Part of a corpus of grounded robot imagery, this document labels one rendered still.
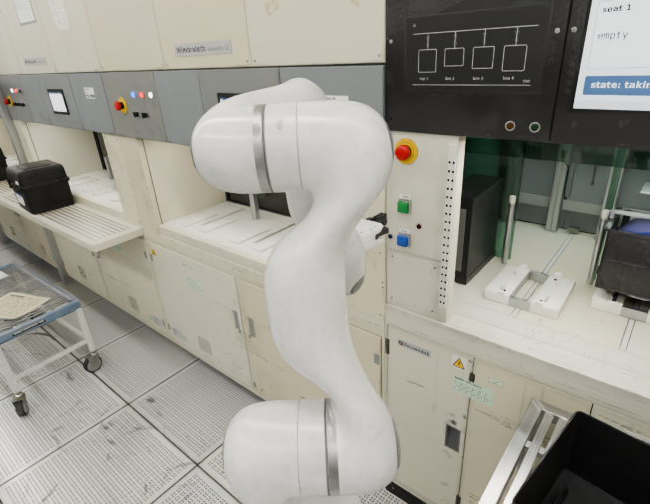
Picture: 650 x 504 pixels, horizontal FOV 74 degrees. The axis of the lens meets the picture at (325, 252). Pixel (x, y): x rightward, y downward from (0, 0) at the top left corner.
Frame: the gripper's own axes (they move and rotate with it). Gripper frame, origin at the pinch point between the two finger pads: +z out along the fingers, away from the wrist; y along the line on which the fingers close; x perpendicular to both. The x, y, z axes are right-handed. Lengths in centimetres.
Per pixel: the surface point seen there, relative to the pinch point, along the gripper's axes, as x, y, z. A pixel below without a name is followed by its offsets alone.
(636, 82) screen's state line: 32, 46, 12
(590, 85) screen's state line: 31, 39, 12
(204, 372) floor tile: -120, -124, 11
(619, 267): -18, 49, 43
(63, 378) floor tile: -120, -186, -40
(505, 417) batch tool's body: -57, 34, 12
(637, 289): -24, 54, 43
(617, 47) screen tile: 38, 42, 12
